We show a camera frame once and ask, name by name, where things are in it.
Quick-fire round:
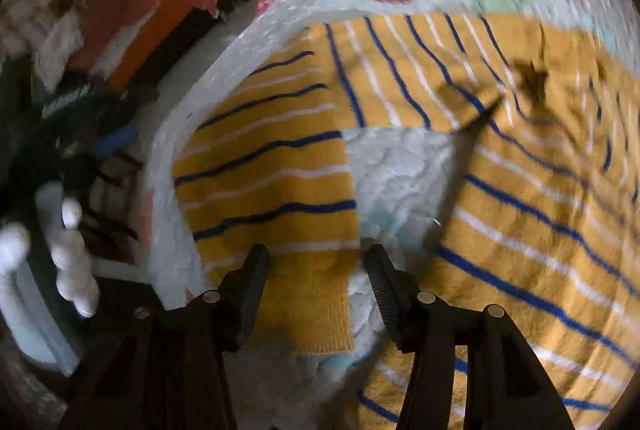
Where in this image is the person's left hand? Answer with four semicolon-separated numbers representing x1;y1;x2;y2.
0;184;101;318

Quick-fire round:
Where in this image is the white quilted patterned blanket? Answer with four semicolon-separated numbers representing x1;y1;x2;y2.
140;0;636;430

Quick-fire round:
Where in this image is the beige white checked cloth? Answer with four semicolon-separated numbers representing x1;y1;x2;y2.
0;0;88;92

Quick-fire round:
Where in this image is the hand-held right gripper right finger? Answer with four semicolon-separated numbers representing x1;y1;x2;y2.
363;244;576;430

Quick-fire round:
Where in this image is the yellow striped sweater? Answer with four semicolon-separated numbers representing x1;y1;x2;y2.
171;12;640;430

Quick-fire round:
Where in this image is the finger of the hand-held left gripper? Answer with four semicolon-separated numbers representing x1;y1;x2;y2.
85;117;148;241

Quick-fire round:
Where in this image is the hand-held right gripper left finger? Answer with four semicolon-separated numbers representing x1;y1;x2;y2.
57;244;272;430

